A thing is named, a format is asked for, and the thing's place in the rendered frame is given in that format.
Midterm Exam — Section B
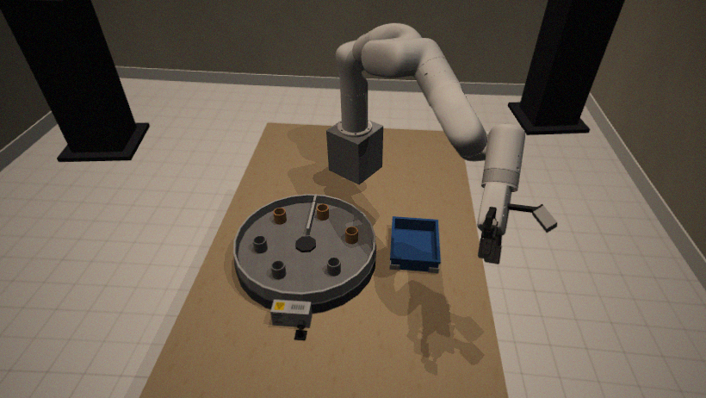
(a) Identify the bronze bushing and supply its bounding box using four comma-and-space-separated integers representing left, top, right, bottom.
317, 204, 329, 221
273, 208, 287, 225
345, 227, 358, 244

